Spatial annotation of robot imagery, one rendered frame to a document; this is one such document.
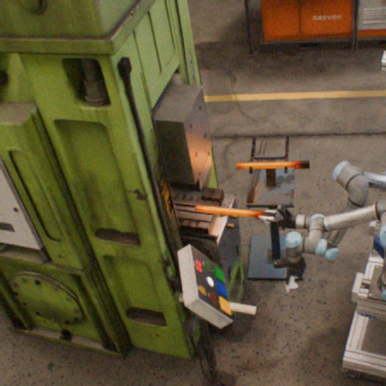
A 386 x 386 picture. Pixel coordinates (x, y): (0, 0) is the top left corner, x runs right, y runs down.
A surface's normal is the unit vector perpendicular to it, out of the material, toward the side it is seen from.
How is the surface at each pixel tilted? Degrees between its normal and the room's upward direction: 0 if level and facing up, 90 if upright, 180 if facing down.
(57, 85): 89
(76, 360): 0
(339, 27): 90
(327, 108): 0
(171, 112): 0
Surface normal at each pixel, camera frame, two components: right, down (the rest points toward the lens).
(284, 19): -0.05, 0.71
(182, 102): -0.14, -0.70
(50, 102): -0.30, 0.69
